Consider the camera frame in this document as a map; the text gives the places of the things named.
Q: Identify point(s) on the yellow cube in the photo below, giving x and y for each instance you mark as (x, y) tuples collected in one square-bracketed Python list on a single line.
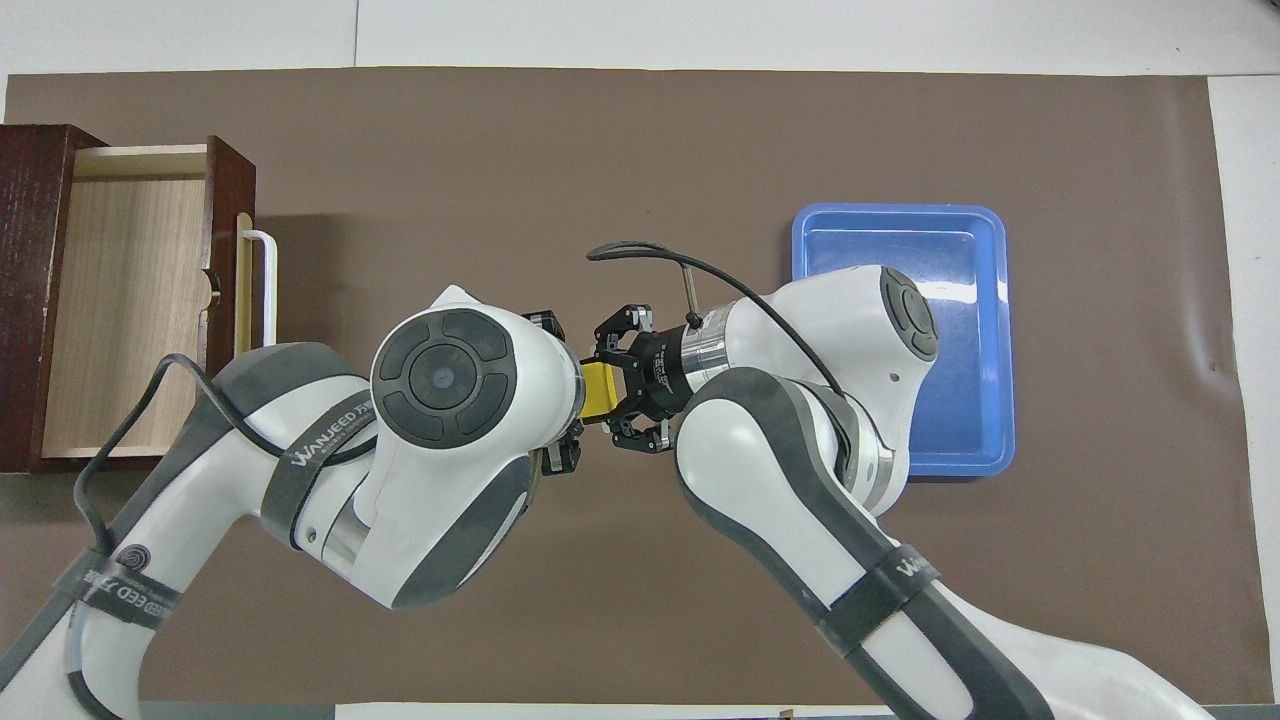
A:
[(598, 390)]

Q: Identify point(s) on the blue plastic tray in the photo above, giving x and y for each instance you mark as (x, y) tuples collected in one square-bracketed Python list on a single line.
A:
[(970, 420)]

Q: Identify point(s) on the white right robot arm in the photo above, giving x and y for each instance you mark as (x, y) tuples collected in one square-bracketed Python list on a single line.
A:
[(780, 470)]

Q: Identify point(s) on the brown table mat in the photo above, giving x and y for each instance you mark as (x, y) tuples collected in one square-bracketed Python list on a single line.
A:
[(600, 150)]

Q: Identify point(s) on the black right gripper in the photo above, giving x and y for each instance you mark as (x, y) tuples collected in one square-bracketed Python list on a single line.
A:
[(658, 370)]

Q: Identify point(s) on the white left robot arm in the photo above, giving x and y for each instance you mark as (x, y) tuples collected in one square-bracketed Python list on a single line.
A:
[(440, 470)]

